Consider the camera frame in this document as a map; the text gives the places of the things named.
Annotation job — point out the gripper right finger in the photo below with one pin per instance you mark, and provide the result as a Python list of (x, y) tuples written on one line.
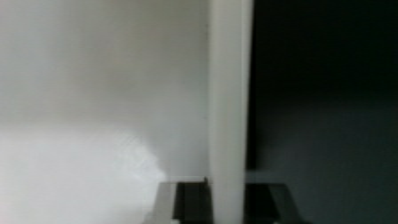
[(270, 208)]

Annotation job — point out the white square table top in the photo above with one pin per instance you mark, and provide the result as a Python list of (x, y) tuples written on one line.
[(122, 108)]

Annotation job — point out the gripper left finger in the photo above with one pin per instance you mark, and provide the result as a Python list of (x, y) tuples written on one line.
[(181, 203)]

